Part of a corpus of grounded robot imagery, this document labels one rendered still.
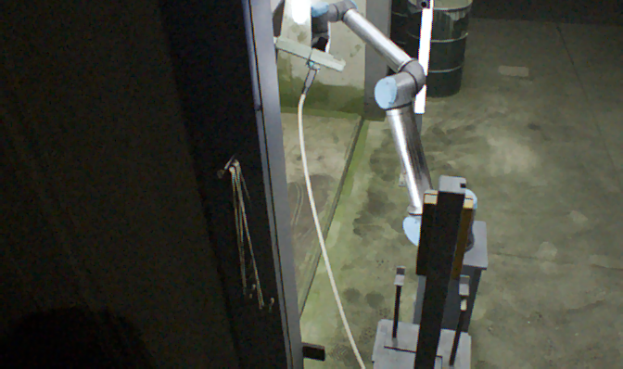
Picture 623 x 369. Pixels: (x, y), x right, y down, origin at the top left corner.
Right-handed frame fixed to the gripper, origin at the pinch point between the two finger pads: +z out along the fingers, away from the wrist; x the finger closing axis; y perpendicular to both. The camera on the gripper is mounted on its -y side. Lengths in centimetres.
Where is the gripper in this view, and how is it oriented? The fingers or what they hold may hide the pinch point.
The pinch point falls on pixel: (315, 63)
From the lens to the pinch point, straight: 220.8
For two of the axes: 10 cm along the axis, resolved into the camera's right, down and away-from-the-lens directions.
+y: -3.5, 7.4, 5.7
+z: -1.1, 5.7, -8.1
